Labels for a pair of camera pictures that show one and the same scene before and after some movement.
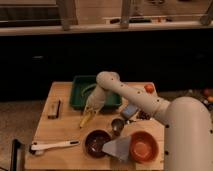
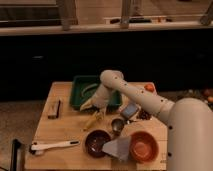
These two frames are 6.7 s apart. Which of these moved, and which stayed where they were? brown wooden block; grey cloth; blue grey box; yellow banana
Moved: yellow banana
Stayed: brown wooden block; blue grey box; grey cloth
